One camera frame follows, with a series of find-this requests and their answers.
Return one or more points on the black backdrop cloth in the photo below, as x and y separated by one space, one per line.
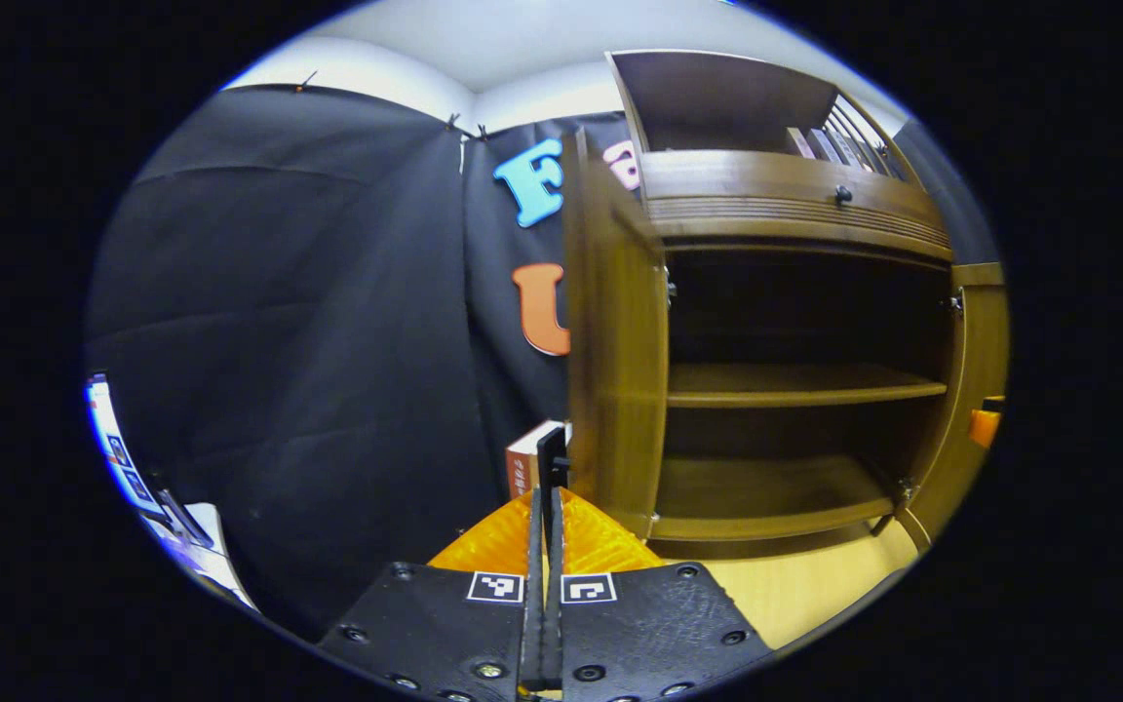
279 341

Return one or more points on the grey book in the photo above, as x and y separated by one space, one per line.
823 146

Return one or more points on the wooden shoe cabinet door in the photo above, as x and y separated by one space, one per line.
610 370
971 370

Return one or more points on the wooden drawer with black knob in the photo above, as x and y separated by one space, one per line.
766 185

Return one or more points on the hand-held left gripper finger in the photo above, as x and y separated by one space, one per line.
554 624
530 624

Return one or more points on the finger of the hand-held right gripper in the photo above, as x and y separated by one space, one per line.
986 427

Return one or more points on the wooden shoe cabinet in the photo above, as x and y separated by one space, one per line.
795 385

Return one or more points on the white printed board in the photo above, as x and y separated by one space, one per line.
118 458

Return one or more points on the white red book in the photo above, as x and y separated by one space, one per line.
522 463

